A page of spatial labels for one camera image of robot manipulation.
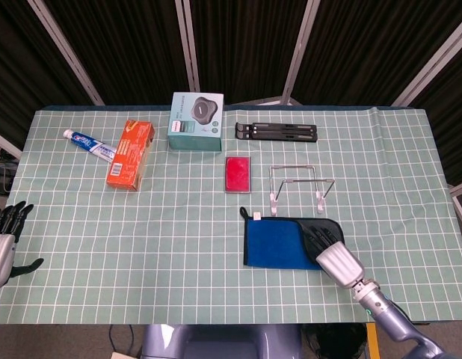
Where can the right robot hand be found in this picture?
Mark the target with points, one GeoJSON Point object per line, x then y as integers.
{"type": "Point", "coordinates": [341, 263]}

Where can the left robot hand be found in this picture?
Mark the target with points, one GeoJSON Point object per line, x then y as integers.
{"type": "Point", "coordinates": [1, 254]}

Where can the white metal frame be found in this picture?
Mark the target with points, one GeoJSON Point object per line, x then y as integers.
{"type": "Point", "coordinates": [459, 188]}

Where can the purple grey robot torso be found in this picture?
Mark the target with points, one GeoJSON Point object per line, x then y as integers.
{"type": "Point", "coordinates": [216, 344]}

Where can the white metal bar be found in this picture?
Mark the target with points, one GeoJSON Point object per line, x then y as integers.
{"type": "Point", "coordinates": [6, 146]}

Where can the grey and blue towel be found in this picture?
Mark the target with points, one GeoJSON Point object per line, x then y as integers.
{"type": "Point", "coordinates": [276, 243]}

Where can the green checkered tablecloth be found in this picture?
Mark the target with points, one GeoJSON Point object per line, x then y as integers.
{"type": "Point", "coordinates": [178, 243]}

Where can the red ink pad case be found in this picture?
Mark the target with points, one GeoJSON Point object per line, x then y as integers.
{"type": "Point", "coordinates": [237, 175]}

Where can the black pleated curtain panel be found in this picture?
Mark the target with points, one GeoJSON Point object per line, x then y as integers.
{"type": "Point", "coordinates": [365, 48]}
{"type": "Point", "coordinates": [451, 112]}
{"type": "Point", "coordinates": [246, 45]}
{"type": "Point", "coordinates": [134, 48]}
{"type": "Point", "coordinates": [21, 75]}

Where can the black bag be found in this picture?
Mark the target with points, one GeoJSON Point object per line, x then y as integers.
{"type": "Point", "coordinates": [333, 342]}

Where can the orange carton box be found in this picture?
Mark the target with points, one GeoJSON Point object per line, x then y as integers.
{"type": "Point", "coordinates": [130, 157]}

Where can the black folding stand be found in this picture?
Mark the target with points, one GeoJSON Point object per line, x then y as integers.
{"type": "Point", "coordinates": [279, 131]}

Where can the yellow strip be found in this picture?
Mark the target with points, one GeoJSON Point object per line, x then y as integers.
{"type": "Point", "coordinates": [371, 344]}

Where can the teal speaker box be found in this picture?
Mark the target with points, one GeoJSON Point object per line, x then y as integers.
{"type": "Point", "coordinates": [195, 123]}

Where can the blue white toothpaste tube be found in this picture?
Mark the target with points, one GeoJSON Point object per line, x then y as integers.
{"type": "Point", "coordinates": [89, 144]}

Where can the white partition frame post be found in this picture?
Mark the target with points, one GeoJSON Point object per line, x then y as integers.
{"type": "Point", "coordinates": [68, 54]}
{"type": "Point", "coordinates": [433, 67]}
{"type": "Point", "coordinates": [188, 45]}
{"type": "Point", "coordinates": [301, 48]}

